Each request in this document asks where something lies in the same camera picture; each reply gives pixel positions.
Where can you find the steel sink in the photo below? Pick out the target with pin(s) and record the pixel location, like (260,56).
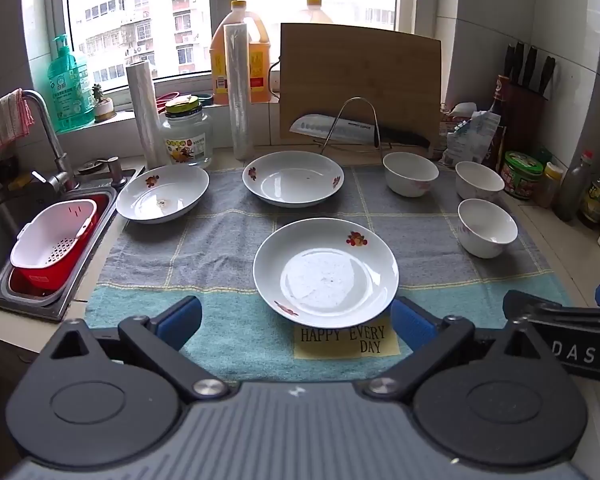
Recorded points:
(0,215)

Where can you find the dark glass condiment bottle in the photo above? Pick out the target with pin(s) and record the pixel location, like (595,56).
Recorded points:
(597,197)

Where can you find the white bowl with pink print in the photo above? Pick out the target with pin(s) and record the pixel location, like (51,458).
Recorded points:
(486,230)
(410,175)
(479,182)

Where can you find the wooden knife block with knives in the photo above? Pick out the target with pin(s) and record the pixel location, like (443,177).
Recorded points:
(527,110)

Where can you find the window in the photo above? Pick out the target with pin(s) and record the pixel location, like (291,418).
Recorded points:
(145,10)

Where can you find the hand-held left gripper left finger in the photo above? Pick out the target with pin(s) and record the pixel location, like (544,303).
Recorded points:
(182,320)

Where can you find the grey seasoning bottle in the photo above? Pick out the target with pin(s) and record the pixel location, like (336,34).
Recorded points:
(572,190)

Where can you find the short cling film roll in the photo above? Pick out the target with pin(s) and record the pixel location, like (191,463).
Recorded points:
(142,115)

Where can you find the dark sauce bottle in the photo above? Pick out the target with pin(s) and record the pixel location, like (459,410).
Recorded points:
(500,105)

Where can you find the glass jar with green lid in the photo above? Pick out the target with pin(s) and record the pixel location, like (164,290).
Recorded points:
(185,145)

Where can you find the grey and blue checked towel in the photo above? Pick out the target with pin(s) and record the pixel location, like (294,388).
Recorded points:
(220,250)

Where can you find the dark green lid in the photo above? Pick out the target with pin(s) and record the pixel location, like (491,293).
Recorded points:
(197,100)

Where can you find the steel soap dispenser pump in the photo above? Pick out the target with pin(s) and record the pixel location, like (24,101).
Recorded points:
(112,170)

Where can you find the steel sink drain plug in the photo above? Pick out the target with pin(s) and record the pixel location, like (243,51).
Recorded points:
(91,166)

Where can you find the green detergent bottle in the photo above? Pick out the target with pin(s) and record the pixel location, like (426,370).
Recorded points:
(70,95)

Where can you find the white plastic strainer basket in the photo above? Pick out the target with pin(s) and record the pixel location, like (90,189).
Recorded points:
(45,230)

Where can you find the orange cooking oil bottle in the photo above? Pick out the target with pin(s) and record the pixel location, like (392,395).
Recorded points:
(320,12)
(259,60)

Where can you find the pink and white rag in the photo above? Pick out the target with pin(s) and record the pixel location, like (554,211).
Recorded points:
(5,120)

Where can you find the small potted plant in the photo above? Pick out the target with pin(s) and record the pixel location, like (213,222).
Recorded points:
(103,110)

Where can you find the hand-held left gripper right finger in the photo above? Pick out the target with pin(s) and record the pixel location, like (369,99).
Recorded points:
(410,325)

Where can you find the red plastic basin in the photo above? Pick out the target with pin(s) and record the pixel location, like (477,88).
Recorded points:
(35,280)

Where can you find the white plate with fruit print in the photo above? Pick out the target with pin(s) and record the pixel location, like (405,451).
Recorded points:
(180,187)
(293,170)
(325,260)

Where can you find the small jar with yellow lid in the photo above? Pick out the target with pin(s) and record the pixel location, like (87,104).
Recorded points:
(550,187)

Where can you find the bamboo cutting board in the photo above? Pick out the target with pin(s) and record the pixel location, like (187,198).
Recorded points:
(360,70)

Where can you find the plastic food bags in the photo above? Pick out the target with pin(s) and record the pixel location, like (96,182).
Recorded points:
(467,140)

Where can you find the steel faucet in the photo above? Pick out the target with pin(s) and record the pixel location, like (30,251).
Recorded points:
(60,160)

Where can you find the tall cling film roll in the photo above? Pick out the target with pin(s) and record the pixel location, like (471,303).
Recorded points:
(239,90)

